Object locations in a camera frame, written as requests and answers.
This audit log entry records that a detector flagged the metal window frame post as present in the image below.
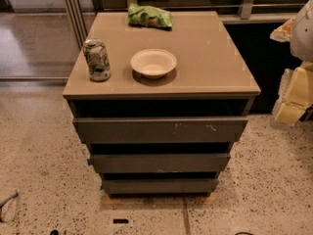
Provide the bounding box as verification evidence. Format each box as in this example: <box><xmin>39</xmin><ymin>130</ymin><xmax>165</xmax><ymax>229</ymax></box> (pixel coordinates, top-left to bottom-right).
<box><xmin>64</xmin><ymin>0</ymin><xmax>87</xmax><ymax>49</ymax></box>

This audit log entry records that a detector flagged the grey drawer cabinet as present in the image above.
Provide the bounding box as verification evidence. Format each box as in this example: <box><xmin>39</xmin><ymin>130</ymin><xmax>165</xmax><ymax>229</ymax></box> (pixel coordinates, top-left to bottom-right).
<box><xmin>63</xmin><ymin>12</ymin><xmax>260</xmax><ymax>182</ymax></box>

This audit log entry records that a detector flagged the black floor slot plate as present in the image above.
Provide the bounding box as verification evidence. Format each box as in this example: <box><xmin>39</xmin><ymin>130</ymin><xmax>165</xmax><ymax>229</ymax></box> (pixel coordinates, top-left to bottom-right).
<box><xmin>112</xmin><ymin>218</ymin><xmax>129</xmax><ymax>224</ymax></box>

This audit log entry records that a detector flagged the grey top drawer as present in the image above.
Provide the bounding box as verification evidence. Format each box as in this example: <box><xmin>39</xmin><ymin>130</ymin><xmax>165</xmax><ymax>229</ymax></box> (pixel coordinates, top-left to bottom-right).
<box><xmin>73</xmin><ymin>117</ymin><xmax>247</xmax><ymax>144</ymax></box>

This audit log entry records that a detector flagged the grey drawer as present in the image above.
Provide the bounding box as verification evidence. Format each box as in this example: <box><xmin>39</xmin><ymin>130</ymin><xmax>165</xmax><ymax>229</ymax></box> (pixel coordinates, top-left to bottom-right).
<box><xmin>91</xmin><ymin>154</ymin><xmax>230</xmax><ymax>173</ymax></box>
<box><xmin>102</xmin><ymin>178</ymin><xmax>218</xmax><ymax>195</ymax></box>
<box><xmin>73</xmin><ymin>117</ymin><xmax>247</xmax><ymax>144</ymax></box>

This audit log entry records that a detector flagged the grey middle drawer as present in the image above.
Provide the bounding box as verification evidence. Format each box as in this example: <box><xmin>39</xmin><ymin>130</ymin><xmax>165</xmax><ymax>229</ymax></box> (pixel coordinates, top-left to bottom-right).
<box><xmin>91</xmin><ymin>154</ymin><xmax>230</xmax><ymax>173</ymax></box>

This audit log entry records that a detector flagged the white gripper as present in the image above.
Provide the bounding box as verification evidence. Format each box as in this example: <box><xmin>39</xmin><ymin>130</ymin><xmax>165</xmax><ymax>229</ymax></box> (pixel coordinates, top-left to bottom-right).
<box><xmin>272</xmin><ymin>62</ymin><xmax>313</xmax><ymax>125</ymax></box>

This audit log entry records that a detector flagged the grey bottom drawer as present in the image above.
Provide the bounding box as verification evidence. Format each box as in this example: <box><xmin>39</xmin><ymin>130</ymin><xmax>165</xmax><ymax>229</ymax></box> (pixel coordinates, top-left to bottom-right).
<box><xmin>102</xmin><ymin>178</ymin><xmax>218</xmax><ymax>195</ymax></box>

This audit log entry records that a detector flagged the white green soda can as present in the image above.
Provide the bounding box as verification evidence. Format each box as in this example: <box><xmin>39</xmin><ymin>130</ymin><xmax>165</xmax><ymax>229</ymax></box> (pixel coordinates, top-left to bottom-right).
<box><xmin>83</xmin><ymin>39</ymin><xmax>111</xmax><ymax>81</ymax></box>

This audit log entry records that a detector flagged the green chip bag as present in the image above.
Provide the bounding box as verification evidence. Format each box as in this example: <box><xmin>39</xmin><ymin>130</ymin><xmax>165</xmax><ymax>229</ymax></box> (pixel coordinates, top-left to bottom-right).
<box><xmin>128</xmin><ymin>3</ymin><xmax>174</xmax><ymax>29</ymax></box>

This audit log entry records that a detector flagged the white paper bowl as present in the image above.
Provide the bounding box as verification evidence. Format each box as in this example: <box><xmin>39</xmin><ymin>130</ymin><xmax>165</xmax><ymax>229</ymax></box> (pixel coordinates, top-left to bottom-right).
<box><xmin>130</xmin><ymin>49</ymin><xmax>177</xmax><ymax>79</ymax></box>

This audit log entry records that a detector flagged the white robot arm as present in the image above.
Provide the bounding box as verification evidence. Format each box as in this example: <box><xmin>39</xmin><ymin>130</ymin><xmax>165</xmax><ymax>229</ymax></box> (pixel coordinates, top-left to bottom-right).
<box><xmin>270</xmin><ymin>0</ymin><xmax>313</xmax><ymax>128</ymax></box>

